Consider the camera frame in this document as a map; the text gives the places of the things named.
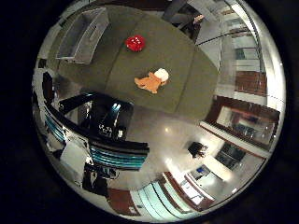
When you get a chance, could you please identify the black metal frame stand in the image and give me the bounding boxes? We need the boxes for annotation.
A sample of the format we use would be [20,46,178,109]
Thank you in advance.
[43,91,151,172]

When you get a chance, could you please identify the olive green table cloth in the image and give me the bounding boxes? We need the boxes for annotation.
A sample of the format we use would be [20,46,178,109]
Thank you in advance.
[46,6,220,123]

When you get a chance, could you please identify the orange teddy bear white hat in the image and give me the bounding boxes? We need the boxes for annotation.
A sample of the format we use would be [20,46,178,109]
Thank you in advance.
[134,67,170,95]

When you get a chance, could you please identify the red mushroom plush white dots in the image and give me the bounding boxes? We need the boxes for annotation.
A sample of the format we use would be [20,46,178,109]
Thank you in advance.
[124,35,147,52]

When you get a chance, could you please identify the grey plastic container bin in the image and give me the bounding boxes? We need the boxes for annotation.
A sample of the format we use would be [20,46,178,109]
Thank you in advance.
[55,7,110,64]

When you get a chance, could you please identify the black bag on floor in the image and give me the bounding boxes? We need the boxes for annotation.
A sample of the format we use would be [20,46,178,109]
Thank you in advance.
[187,141,208,159]

